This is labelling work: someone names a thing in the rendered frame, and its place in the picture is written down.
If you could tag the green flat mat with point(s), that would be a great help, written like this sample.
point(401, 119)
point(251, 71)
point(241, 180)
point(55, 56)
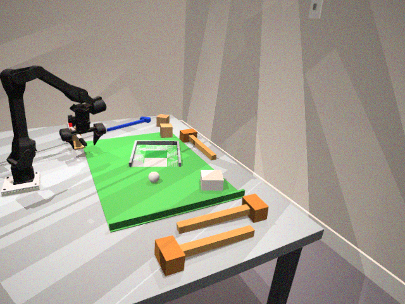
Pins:
point(126, 191)

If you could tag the blue golf putter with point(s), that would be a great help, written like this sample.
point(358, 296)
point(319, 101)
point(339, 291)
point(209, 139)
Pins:
point(142, 119)

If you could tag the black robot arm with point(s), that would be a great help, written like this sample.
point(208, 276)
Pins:
point(23, 148)

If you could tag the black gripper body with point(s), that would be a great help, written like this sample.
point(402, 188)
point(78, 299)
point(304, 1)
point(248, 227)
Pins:
point(81, 128)

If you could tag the white golf ball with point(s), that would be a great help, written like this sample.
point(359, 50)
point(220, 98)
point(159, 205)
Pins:
point(153, 177)

